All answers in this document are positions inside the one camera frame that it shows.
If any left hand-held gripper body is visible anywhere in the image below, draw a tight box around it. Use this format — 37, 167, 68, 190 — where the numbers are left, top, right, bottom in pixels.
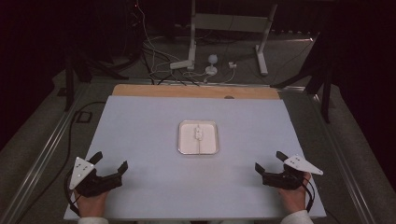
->
68, 156, 123, 198

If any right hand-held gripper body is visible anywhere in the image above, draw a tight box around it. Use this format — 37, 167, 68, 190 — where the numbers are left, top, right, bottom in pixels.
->
262, 154, 324, 191

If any white square tray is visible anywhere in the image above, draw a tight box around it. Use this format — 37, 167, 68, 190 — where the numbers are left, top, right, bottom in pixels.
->
177, 119, 219, 156

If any person's left hand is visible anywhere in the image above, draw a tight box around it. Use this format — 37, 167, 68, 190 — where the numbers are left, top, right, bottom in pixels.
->
74, 189, 110, 218

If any person's right hand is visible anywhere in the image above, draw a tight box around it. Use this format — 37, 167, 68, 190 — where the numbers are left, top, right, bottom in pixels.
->
277, 172, 312, 216

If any black square floor plate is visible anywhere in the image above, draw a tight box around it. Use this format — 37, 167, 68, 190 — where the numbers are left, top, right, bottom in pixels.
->
75, 110, 93, 124

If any pale blue table mat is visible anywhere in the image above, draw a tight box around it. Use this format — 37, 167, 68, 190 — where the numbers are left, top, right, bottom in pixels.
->
64, 95, 327, 221

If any black tripod stand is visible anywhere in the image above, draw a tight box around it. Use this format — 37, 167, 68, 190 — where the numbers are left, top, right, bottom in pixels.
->
63, 50, 129, 113
269, 31, 333, 124

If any white power strip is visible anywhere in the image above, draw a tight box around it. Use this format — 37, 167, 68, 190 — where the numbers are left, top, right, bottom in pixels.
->
169, 60, 194, 70

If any white round lamp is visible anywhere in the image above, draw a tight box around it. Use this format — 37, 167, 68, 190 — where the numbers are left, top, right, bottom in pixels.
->
205, 54, 219, 77

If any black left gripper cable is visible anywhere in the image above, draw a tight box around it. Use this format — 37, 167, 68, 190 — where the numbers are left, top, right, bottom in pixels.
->
63, 169, 81, 217

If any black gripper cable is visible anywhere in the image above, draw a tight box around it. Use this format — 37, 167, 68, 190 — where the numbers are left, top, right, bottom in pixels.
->
300, 176, 316, 214
63, 169, 81, 217

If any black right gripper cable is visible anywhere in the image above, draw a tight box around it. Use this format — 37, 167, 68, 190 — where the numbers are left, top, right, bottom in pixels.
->
300, 176, 316, 214

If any black floor cable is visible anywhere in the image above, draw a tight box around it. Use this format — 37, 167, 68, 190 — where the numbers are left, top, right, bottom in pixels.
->
14, 101, 107, 224

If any aluminium floor rail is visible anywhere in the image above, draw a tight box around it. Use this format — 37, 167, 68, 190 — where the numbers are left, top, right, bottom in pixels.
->
0, 83, 92, 224
306, 92, 379, 224

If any thin white adapter cable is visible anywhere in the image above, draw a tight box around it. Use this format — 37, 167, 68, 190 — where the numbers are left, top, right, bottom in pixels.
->
181, 67, 236, 85

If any bundle of black cables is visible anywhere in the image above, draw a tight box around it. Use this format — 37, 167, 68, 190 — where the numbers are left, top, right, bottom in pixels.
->
139, 46, 202, 87

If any white metal stand frame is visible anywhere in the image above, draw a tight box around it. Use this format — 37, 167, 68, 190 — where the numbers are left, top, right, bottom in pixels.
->
187, 0, 278, 77

